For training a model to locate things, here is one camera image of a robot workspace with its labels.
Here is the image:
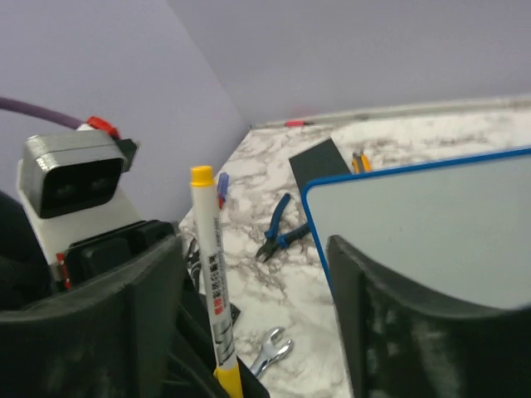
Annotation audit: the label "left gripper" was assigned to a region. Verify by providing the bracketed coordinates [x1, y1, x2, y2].
[53, 219, 270, 398]

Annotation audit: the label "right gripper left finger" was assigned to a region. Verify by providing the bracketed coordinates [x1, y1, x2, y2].
[1, 237, 185, 397]

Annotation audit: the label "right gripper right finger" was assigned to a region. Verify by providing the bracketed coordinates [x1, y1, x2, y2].
[327, 235, 530, 397]

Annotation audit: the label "yellow white marker pen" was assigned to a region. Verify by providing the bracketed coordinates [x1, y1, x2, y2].
[190, 166, 244, 397]

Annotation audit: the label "blue framed whiteboard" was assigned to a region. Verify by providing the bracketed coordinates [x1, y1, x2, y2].
[302, 147, 530, 309]

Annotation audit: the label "silver open-end wrench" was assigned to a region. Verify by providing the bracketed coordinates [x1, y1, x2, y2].
[250, 327, 295, 379]

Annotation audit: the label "blue red screwdriver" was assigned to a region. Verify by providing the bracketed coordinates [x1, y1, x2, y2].
[217, 172, 229, 209]

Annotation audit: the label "yellow black utility knife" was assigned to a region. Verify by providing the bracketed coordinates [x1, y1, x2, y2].
[352, 152, 372, 174]

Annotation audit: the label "black flat pad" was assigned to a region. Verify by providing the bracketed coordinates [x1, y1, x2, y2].
[289, 138, 350, 194]

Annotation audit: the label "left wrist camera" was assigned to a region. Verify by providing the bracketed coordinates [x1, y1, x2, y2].
[17, 130, 141, 264]

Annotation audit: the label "black handled wire stripper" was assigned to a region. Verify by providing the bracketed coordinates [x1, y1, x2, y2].
[185, 238, 241, 324]

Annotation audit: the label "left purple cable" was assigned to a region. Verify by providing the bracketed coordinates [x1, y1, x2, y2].
[0, 96, 86, 130]

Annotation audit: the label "blue handled cutting pliers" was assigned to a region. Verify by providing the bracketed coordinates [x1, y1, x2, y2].
[255, 192, 311, 263]

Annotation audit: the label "red marker on rail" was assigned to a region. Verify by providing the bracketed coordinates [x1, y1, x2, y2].
[284, 120, 315, 128]

